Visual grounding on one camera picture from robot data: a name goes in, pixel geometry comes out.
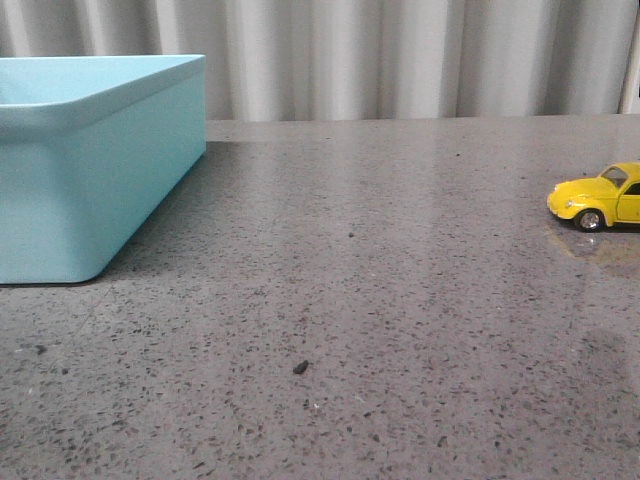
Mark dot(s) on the yellow toy beetle car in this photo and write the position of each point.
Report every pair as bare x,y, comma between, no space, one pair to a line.
594,203

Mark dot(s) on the light blue plastic box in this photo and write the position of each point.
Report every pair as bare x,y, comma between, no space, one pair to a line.
90,146

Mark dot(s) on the small black debris chip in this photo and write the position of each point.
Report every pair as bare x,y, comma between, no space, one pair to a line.
301,367

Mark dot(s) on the white pleated curtain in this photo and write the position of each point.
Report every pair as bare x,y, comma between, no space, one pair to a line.
347,60

